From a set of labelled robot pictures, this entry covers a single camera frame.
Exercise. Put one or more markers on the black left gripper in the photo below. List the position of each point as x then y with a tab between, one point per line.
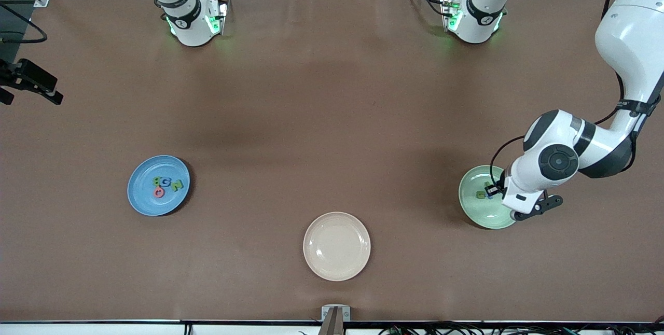
499	188

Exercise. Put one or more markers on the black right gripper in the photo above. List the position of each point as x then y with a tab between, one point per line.
16	78

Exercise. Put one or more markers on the red letter Q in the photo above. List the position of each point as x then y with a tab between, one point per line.
159	192

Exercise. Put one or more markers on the blue letter G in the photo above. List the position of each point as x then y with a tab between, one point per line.
166	184

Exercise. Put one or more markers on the green letter N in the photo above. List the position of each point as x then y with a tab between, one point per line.
177	185

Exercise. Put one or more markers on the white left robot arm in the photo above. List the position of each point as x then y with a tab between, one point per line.
627	34

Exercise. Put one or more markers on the green plate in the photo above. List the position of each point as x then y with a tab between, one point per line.
477	213

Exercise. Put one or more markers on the blue plate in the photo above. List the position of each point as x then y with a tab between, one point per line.
150	203

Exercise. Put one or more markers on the beige plate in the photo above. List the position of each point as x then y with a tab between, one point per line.
337	246

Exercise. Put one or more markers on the brown table cover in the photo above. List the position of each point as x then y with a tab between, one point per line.
311	91

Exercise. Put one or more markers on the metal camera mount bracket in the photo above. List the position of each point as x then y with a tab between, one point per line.
335	314

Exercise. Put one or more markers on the white table edge rail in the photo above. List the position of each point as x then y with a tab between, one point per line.
104	329

